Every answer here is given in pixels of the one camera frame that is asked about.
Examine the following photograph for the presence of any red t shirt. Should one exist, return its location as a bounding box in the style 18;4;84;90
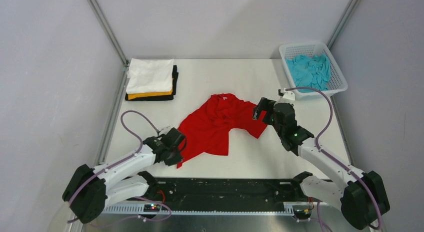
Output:
176;93;267;169

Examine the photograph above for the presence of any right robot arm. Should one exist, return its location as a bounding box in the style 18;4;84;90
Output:
253;97;390;230

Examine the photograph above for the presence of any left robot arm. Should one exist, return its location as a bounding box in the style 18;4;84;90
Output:
62;127;187;224

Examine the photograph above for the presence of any blue t shirt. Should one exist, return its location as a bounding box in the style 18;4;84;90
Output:
285;54;332;91

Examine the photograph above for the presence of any white plastic basket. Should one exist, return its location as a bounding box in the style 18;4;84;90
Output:
279;41;348;97

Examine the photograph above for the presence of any yellow folded t shirt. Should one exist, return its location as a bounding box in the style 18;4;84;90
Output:
125;78;177;101

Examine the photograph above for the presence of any left controller board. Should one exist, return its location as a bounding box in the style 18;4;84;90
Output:
143;204;162;213

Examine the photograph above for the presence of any controller board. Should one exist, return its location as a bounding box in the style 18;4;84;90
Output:
293;209;312;222
143;204;162;213

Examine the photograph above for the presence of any white folded t shirt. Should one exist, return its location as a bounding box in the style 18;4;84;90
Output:
126;58;175;94

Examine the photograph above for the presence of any right controller board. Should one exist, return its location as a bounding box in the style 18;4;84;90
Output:
293;209;312;222

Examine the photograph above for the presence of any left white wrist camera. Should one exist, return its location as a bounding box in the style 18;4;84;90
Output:
157;126;172;137

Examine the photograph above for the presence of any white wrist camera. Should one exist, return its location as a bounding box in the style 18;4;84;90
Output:
276;88;296;105
157;126;172;137

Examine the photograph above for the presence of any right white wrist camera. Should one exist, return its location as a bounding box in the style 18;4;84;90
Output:
276;88;296;105

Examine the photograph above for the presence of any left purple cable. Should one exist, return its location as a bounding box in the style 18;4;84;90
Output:
66;110;173;225

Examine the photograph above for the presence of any purple cable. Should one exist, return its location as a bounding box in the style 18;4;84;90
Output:
66;110;173;225
284;86;385;231

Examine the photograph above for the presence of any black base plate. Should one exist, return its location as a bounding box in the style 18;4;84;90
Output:
144;177;312;214

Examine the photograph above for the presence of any aluminium frame rail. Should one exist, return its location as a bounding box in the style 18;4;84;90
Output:
67;180;388;232

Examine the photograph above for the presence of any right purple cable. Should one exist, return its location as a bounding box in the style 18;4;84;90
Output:
284;86;385;231

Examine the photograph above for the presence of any right corner aluminium post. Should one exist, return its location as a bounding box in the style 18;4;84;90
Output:
326;0;361;49

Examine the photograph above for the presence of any corner aluminium post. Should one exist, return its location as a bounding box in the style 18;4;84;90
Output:
326;0;361;49
87;0;129;66

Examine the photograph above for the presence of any left corner aluminium post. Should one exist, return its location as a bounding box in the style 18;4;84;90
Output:
87;0;129;66

